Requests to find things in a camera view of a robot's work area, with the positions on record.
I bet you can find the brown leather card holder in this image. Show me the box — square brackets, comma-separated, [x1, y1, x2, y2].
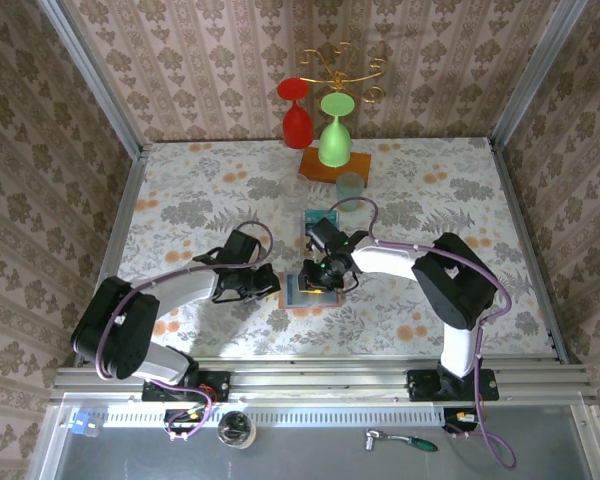
[277, 270, 345, 312]

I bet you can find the clear acrylic box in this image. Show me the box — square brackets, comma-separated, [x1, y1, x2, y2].
[299, 206, 344, 254]

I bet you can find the teal plastic cup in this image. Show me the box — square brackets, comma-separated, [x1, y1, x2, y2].
[335, 171, 366, 213]

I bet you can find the clear plastic cup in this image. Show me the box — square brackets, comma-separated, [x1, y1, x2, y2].
[279, 173, 310, 202]

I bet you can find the orange wooden board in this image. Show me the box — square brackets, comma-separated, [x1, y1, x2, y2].
[297, 145, 373, 189]

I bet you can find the green wine glass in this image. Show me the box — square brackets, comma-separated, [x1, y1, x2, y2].
[317, 92, 357, 168]

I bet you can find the glass jar with screws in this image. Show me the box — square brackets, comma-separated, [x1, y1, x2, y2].
[216, 410, 258, 450]

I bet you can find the red wine glass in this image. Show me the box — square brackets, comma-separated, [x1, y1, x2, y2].
[276, 76, 315, 151]

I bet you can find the grey metal shelf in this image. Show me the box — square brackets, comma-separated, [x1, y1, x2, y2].
[29, 392, 600, 480]

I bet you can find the small blue plastic part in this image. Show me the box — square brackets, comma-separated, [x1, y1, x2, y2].
[70, 411, 104, 439]

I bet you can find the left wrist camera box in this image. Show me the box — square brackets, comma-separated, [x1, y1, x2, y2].
[191, 229, 262, 267]

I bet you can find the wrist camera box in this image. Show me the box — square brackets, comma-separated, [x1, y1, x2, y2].
[306, 216, 370, 252]
[191, 229, 262, 267]

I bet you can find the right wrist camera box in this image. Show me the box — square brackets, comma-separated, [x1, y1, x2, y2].
[306, 216, 370, 252]

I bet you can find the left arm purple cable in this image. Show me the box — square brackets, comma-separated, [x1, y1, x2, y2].
[94, 219, 275, 444]

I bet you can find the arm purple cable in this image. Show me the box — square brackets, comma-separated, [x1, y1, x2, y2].
[94, 219, 275, 444]
[326, 195, 519, 472]

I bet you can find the aluminium front frame rail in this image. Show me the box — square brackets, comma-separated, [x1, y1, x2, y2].
[49, 355, 599, 404]

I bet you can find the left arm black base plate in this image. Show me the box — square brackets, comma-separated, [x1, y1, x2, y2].
[140, 370, 232, 404]

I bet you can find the white slotted cable duct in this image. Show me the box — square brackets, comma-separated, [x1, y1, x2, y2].
[102, 411, 447, 429]

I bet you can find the aluminium side rail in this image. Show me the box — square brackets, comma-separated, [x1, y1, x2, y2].
[488, 137, 572, 365]
[99, 144, 149, 364]

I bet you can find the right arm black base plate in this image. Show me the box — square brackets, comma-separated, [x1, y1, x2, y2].
[405, 368, 501, 403]

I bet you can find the black connector with wires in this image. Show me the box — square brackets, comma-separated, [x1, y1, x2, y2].
[163, 406, 214, 443]
[441, 406, 487, 437]

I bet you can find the green handled ratchet wrench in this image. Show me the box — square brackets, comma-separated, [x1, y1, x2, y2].
[364, 428, 439, 453]

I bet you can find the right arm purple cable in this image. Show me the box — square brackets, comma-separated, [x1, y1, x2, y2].
[326, 195, 519, 472]

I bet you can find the gold wire glass rack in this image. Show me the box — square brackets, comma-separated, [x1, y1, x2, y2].
[299, 41, 389, 106]

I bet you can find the aluminium corner post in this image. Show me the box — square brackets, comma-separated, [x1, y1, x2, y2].
[36, 0, 147, 157]
[489, 0, 589, 150]

